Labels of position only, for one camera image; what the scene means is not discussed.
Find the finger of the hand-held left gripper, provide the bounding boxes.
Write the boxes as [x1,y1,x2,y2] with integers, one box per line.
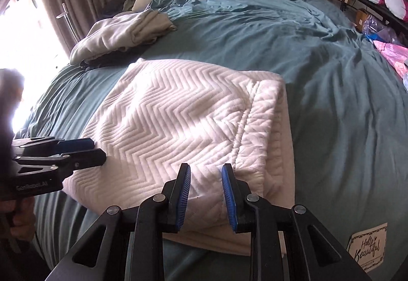
[14,149,107,174]
[13,137,97,158]

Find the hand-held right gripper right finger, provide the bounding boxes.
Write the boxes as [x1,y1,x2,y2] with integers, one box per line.
[221,163,372,281]

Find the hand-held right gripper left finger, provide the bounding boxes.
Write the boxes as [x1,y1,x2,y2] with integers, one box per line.
[46,162,192,281]

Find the white chevron quilted blanket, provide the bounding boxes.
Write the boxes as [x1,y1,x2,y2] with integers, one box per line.
[62,58,295,258]

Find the person's left hand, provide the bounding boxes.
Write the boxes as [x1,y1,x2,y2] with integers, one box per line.
[6,197,36,239]

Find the bright window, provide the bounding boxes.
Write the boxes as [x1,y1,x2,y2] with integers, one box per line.
[0,0,71,128]

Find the white curtain wand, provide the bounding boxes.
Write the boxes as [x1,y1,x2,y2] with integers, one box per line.
[56,3,79,44]

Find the beige folded garment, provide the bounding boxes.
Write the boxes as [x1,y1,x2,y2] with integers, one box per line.
[69,9,178,65]

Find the teal duvet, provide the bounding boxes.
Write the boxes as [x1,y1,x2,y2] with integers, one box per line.
[19,0,408,281]

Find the beige duvet label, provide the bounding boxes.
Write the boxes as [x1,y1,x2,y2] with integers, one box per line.
[346,223,389,273]

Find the pink cloth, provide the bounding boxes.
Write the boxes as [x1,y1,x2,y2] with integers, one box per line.
[373,40,408,78]

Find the clear plastic bags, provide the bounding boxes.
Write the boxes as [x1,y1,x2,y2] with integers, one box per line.
[362,13,403,46]

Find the pink bear plush toy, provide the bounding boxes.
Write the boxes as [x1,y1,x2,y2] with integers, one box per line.
[363,0,408,22]

